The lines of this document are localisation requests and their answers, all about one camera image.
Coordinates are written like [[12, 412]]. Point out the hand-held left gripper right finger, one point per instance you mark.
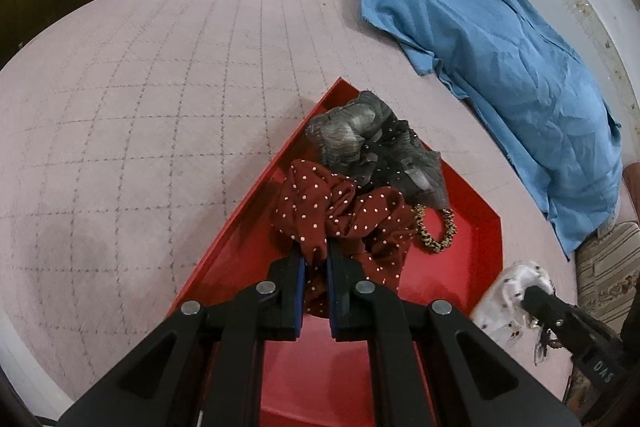
[[334, 297]]

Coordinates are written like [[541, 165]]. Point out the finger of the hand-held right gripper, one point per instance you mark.
[[542, 302]]

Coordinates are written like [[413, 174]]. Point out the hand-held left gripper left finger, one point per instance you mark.
[[299, 297]]

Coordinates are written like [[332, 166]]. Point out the white spotted scrunchie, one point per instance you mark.
[[500, 302]]

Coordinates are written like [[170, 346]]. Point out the red polka dot scrunchie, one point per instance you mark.
[[310, 197]]

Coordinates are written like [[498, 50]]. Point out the red tray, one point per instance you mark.
[[465, 217]]

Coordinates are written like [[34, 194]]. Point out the striped pillow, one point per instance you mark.
[[610, 257]]

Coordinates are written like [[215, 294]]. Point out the grey sheer scrunchie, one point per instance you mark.
[[350, 132]]

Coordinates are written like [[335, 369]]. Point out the pink quilted bed sheet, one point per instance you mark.
[[150, 107]]

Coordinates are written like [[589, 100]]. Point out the blue cloth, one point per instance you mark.
[[500, 57]]

